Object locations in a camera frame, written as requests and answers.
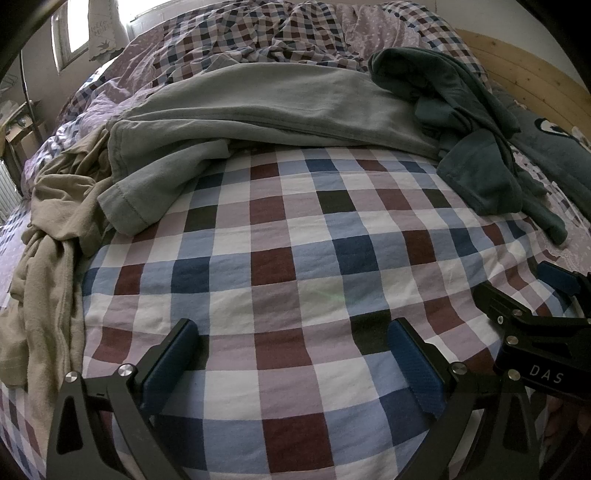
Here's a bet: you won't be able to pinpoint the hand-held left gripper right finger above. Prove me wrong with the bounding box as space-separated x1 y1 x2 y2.
387 318 541 480

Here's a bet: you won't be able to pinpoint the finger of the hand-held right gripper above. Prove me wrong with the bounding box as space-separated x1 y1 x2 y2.
475 281 532 325
538 261 591 300

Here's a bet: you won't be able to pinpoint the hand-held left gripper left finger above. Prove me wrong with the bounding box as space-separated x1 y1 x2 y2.
46 318 204 480

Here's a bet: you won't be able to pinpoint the dark teal garment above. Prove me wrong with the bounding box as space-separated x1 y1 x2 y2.
368 47 568 245

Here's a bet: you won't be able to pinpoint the metal clothes rack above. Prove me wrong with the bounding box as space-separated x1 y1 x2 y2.
18 46 41 139

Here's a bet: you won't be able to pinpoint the person's right hand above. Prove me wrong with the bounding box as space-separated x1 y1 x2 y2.
531 394 591 462

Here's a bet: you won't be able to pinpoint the teal penguin print pillow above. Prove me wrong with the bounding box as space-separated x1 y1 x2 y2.
496 88 591 217

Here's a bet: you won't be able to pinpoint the beige garment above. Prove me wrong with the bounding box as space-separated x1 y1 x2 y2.
0 124 116 407

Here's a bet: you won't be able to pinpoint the checked bed sheet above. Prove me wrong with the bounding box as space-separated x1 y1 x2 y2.
0 147 591 480

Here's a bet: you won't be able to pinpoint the wooden headboard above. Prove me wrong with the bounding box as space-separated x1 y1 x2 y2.
455 28 591 139

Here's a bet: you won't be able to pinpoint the white radiator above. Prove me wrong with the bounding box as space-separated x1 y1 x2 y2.
0 164 24 222

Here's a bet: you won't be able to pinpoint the cardboard boxes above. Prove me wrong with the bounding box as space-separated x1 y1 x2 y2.
0 102 49 171

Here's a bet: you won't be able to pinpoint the light green garment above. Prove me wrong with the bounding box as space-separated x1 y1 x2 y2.
98 56 451 236

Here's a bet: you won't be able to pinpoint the window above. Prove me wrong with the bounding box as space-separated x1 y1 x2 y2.
51 0 139 71

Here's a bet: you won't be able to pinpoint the checked lavender duvet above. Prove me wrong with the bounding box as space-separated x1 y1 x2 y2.
18 0 490 185

